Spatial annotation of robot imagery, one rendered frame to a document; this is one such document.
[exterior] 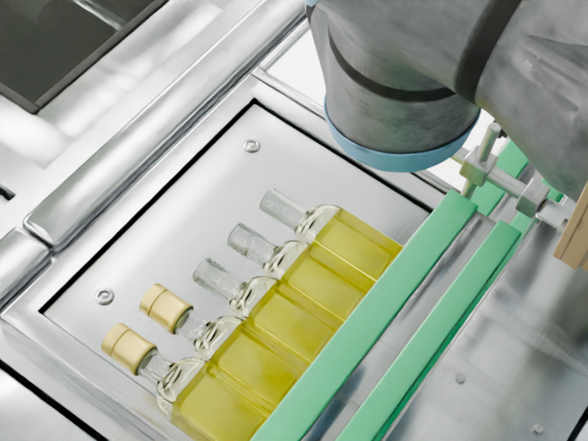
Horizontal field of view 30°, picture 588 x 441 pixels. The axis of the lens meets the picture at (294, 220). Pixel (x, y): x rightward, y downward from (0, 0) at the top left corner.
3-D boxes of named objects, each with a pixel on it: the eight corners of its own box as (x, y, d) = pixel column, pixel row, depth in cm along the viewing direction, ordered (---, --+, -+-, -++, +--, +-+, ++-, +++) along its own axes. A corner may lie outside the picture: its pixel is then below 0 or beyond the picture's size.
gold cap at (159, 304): (195, 313, 112) (161, 290, 113) (192, 300, 109) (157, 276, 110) (173, 339, 111) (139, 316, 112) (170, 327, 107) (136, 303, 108)
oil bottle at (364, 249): (478, 325, 116) (313, 220, 122) (492, 299, 112) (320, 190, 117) (451, 363, 114) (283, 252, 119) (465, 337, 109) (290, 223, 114)
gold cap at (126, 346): (135, 365, 104) (99, 339, 105) (134, 382, 107) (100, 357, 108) (158, 339, 106) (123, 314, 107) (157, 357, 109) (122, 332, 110)
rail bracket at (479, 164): (517, 254, 113) (416, 191, 117) (569, 155, 100) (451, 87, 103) (503, 273, 112) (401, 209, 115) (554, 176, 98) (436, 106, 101)
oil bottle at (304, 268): (450, 365, 114) (283, 255, 119) (464, 339, 109) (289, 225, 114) (423, 404, 111) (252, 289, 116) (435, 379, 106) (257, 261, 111)
